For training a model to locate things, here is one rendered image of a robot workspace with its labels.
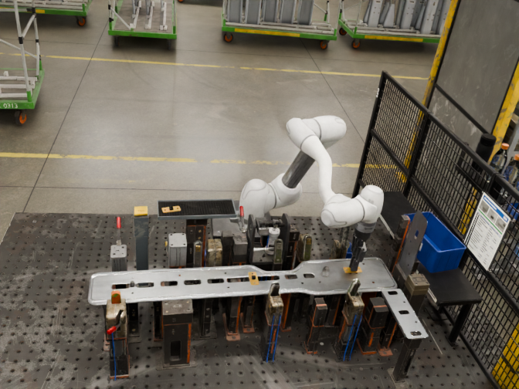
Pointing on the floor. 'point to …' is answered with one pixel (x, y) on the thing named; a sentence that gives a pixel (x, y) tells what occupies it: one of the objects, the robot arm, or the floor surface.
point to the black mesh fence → (446, 211)
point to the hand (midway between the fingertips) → (354, 263)
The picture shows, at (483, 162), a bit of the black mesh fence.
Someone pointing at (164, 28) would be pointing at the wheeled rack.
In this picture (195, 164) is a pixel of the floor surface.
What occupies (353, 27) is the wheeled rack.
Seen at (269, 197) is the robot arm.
